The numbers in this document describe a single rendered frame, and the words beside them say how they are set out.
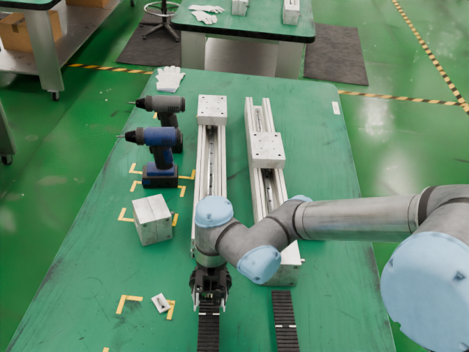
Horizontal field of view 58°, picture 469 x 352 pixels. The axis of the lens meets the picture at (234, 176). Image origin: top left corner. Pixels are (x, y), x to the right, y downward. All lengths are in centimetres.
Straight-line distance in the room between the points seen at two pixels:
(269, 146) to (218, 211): 67
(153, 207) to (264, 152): 42
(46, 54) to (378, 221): 299
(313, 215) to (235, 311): 43
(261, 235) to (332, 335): 43
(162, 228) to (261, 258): 52
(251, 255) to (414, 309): 35
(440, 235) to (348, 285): 75
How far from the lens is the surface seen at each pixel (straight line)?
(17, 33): 390
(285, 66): 293
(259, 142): 147
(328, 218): 77
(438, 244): 51
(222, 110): 162
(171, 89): 200
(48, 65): 346
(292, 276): 117
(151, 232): 124
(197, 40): 291
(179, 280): 119
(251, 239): 80
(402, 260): 51
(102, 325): 114
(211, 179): 140
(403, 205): 68
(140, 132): 134
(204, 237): 84
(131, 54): 428
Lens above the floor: 173
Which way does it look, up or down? 39 degrees down
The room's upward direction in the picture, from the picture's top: 5 degrees clockwise
